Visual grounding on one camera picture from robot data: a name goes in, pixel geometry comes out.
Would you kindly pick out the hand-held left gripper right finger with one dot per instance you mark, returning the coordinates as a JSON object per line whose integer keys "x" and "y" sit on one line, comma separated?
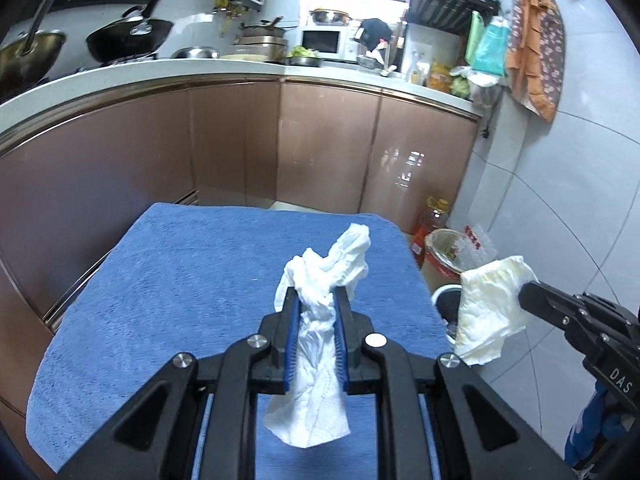
{"x": 341, "y": 350}

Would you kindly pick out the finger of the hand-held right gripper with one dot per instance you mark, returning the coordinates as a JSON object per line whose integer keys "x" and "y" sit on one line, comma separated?
{"x": 590, "y": 310}
{"x": 550, "y": 310}

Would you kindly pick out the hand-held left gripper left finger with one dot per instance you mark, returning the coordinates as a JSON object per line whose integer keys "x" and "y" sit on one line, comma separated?
{"x": 294, "y": 350}

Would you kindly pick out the white tissue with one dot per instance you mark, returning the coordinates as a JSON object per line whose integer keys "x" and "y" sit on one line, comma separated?
{"x": 320, "y": 360}

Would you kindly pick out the cream paper napkin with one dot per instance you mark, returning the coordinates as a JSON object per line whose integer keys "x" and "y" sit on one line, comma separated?
{"x": 490, "y": 305}

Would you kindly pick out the black trash bin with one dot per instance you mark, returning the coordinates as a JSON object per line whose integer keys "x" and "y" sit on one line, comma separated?
{"x": 446, "y": 310}

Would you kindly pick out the person's right hand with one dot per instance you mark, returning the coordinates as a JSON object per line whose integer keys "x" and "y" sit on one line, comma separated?
{"x": 592, "y": 435}

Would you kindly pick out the clear plastic egg tray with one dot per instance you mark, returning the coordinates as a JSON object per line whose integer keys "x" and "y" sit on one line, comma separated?
{"x": 479, "y": 242}

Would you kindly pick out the bin with yellow liner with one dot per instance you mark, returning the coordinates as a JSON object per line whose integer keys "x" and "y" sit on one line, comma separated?
{"x": 447, "y": 255}

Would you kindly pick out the blue terry towel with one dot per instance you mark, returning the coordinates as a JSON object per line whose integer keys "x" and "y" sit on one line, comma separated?
{"x": 175, "y": 285}

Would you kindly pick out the cooking oil bottle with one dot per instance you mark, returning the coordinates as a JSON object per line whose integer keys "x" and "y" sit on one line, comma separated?
{"x": 431, "y": 225}

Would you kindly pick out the white hanging plastic bag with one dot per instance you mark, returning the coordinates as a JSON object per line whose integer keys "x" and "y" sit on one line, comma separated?
{"x": 485, "y": 87}

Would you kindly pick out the brown kitchen cabinets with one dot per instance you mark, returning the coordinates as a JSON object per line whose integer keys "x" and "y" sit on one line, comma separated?
{"x": 125, "y": 160}

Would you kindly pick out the yellow snack packet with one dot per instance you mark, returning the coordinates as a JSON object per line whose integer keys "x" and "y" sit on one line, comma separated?
{"x": 441, "y": 77}

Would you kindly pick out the orange patterned cloth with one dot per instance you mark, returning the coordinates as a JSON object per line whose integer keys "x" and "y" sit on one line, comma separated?
{"x": 537, "y": 50}

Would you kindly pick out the teal bag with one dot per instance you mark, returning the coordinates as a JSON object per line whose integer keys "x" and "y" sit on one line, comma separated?
{"x": 491, "y": 47}

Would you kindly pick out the green bag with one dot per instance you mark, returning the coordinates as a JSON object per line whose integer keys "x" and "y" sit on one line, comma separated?
{"x": 474, "y": 35}

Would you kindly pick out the white kitchen countertop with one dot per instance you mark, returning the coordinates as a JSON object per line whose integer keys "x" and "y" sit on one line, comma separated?
{"x": 200, "y": 70}

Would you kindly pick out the green vegetables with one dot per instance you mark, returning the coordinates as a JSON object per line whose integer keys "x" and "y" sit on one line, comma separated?
{"x": 302, "y": 51}

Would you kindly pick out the white microwave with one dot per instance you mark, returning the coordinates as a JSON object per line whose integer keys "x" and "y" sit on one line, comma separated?
{"x": 322, "y": 42}

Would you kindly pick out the stacked cooking pots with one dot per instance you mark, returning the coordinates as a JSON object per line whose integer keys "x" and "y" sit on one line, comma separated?
{"x": 262, "y": 42}

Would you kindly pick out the steel pot lid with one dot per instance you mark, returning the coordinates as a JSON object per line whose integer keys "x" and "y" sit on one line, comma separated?
{"x": 194, "y": 52}

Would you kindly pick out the steel bowl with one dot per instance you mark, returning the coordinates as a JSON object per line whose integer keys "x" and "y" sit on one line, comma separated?
{"x": 331, "y": 16}

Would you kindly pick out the black frying pan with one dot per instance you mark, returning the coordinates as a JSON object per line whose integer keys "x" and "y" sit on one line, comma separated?
{"x": 125, "y": 40}

